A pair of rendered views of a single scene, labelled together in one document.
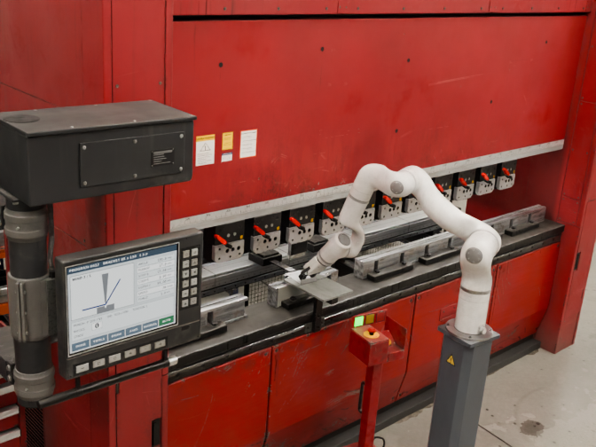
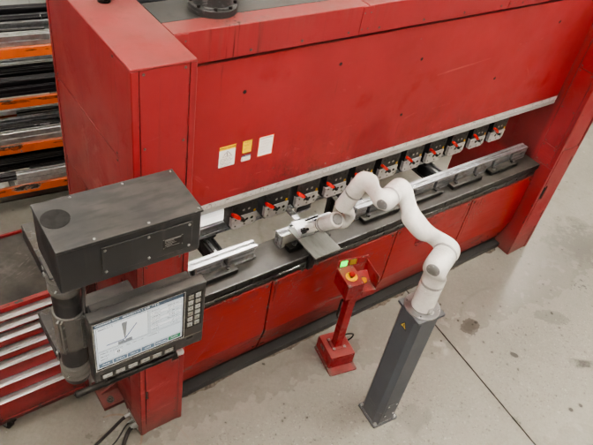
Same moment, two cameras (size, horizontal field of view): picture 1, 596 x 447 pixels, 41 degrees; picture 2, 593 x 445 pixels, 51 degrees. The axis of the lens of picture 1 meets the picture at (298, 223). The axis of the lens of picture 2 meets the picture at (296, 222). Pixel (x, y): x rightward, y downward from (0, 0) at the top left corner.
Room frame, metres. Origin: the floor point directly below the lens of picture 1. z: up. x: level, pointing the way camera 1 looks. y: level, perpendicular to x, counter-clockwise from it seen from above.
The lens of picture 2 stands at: (0.62, -0.04, 3.34)
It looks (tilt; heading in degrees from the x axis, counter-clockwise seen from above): 41 degrees down; 1
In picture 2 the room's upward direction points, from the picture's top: 11 degrees clockwise
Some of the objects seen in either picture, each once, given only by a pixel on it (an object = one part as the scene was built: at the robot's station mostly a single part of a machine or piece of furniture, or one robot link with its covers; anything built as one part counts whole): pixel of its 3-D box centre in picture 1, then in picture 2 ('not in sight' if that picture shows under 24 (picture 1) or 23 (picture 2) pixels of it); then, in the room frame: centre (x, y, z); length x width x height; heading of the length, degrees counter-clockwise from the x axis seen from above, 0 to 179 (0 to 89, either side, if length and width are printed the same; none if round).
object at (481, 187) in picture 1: (481, 177); (474, 133); (4.27, -1.01, 1.26); 0.15 x 0.09 x 0.17; 133
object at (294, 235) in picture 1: (295, 222); (303, 189); (3.31, 0.01, 1.26); 0.15 x 0.09 x 0.17; 133
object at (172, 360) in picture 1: (111, 372); (131, 368); (2.02, 0.52, 1.20); 0.45 x 0.03 x 0.08; 132
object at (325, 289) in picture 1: (317, 286); (314, 239); (3.22, -0.11, 1.00); 0.26 x 0.18 x 0.01; 43
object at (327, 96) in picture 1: (406, 102); (415, 88); (3.77, -0.48, 1.74); 3.00 x 0.08 x 0.80; 133
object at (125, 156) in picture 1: (97, 257); (122, 292); (2.12, 0.58, 1.53); 0.51 x 0.25 x 0.85; 132
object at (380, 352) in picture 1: (377, 337); (356, 277); (3.24, -0.40, 0.75); 0.20 x 0.16 x 0.18; 122
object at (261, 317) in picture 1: (393, 275); (382, 214); (3.74, -0.51, 0.85); 3.00 x 0.21 x 0.04; 133
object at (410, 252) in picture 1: (460, 237); (446, 177); (4.20, -0.92, 0.92); 1.67 x 0.06 x 0.10; 133
